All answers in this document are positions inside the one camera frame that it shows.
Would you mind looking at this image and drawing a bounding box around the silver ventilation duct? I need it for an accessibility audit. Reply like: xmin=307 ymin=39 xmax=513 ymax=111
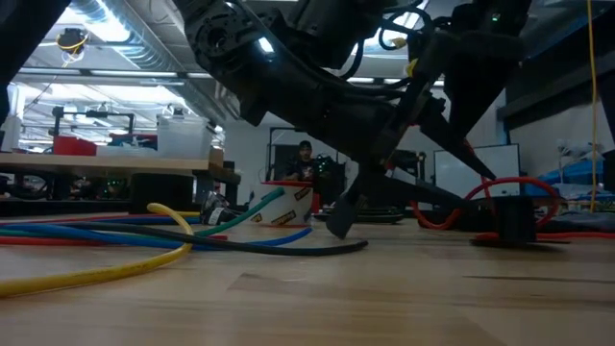
xmin=69 ymin=0 xmax=241 ymax=127

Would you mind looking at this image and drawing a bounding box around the blue tarp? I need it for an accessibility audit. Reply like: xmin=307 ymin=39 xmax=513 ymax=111
xmin=525 ymin=158 xmax=607 ymax=199

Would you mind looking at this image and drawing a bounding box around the ceiling light strip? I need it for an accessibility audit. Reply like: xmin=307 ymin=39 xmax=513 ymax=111
xmin=0 ymin=66 xmax=446 ymax=88

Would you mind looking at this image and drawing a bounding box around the black cabinet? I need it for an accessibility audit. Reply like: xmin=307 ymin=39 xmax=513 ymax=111
xmin=383 ymin=148 xmax=430 ymax=212

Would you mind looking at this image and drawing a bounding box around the clear plastic bin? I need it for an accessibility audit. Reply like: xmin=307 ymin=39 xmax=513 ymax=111
xmin=157 ymin=113 xmax=215 ymax=161

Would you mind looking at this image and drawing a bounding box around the black desk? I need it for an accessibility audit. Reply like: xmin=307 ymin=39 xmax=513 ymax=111
xmin=497 ymin=0 xmax=615 ymax=193

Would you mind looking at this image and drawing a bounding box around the short green wire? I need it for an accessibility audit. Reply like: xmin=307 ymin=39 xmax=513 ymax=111
xmin=0 ymin=186 xmax=286 ymax=239

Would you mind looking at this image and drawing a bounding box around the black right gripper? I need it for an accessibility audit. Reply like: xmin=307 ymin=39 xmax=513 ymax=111
xmin=430 ymin=26 xmax=529 ymax=138

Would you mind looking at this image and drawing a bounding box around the wooden workbench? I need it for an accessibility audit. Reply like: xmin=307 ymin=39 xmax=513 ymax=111
xmin=0 ymin=146 xmax=242 ymax=215

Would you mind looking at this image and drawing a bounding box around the short blue wire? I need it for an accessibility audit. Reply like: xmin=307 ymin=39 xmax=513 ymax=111
xmin=0 ymin=216 xmax=313 ymax=252

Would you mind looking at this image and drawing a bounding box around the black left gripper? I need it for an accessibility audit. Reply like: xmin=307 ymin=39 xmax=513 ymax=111
xmin=316 ymin=57 xmax=497 ymax=240

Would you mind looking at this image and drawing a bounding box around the long red cord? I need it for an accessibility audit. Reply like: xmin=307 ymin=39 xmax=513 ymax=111
xmin=409 ymin=138 xmax=615 ymax=242

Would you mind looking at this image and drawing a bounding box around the person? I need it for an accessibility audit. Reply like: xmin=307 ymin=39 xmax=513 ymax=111
xmin=283 ymin=139 xmax=322 ymax=183

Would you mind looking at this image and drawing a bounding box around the black ceiling cable reel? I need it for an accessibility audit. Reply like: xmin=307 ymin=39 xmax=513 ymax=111
xmin=55 ymin=27 xmax=90 ymax=55

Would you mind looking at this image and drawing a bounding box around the short yellow wire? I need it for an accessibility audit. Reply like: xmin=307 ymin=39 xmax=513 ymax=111
xmin=0 ymin=202 xmax=201 ymax=298

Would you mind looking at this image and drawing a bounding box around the red plastic bin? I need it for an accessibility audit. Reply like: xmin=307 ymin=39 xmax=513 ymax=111
xmin=52 ymin=136 xmax=98 ymax=157

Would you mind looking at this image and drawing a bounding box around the black white bundle tape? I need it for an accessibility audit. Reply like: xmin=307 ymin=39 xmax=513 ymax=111
xmin=206 ymin=205 xmax=228 ymax=226

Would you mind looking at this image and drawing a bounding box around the short black wire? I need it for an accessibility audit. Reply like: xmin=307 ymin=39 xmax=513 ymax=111
xmin=47 ymin=220 xmax=370 ymax=258

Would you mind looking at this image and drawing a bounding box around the whiteboard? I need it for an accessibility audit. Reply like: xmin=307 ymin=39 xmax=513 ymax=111
xmin=433 ymin=142 xmax=523 ymax=199

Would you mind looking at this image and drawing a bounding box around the black metal rig frame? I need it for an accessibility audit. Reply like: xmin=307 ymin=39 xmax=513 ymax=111
xmin=51 ymin=105 xmax=136 ymax=138
xmin=265 ymin=125 xmax=308 ymax=183

